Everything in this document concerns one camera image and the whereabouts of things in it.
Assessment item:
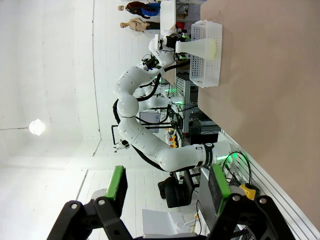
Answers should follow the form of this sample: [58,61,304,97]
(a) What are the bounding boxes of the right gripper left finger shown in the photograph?
[46,164,137,240]

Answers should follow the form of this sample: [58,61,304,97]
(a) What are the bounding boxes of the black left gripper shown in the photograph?
[166,33,191,60]

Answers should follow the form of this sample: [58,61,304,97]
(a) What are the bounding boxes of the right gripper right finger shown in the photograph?
[206,163,296,240]

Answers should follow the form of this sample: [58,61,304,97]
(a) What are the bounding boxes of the translucent conical flask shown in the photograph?
[175,39,217,60]

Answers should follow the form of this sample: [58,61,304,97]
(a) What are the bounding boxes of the white perforated plastic basket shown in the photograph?
[189,19,223,88]

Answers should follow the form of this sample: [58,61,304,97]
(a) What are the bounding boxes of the white board tabletop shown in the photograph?
[159,0,179,32]

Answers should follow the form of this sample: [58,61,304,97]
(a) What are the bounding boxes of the black office chair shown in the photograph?
[157,172,201,209]

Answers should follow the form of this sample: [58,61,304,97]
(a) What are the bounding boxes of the grey metal equipment rack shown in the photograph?
[174,74,201,133]

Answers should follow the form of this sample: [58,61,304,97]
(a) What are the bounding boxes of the mannequin in blue red clothes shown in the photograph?
[117,1,161,20]

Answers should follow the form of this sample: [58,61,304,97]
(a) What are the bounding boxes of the round white ceiling lamp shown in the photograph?
[28,118,47,137]

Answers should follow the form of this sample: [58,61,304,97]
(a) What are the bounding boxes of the white slotted base plate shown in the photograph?
[199,129,320,240]

